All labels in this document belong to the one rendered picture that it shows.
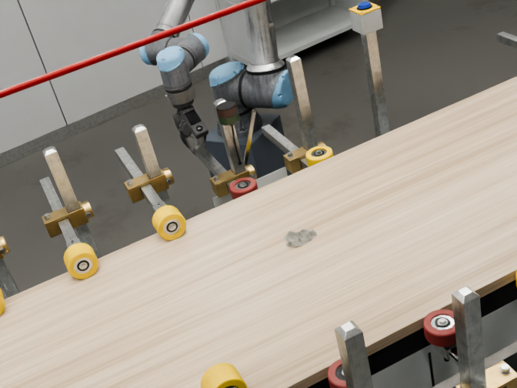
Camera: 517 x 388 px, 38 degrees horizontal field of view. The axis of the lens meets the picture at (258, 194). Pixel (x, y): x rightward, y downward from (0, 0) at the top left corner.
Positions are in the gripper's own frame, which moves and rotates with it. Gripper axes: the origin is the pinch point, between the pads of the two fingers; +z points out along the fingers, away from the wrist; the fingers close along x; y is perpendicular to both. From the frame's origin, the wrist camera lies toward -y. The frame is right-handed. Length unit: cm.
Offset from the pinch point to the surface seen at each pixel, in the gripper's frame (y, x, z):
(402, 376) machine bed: -117, -3, 4
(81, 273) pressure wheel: -53, 51, -10
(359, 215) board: -77, -18, -9
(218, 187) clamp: -30.0, 4.1, -3.8
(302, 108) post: -28.9, -28.2, -17.7
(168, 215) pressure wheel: -53, 25, -17
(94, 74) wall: 242, -5, 56
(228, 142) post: -28.9, -2.6, -16.4
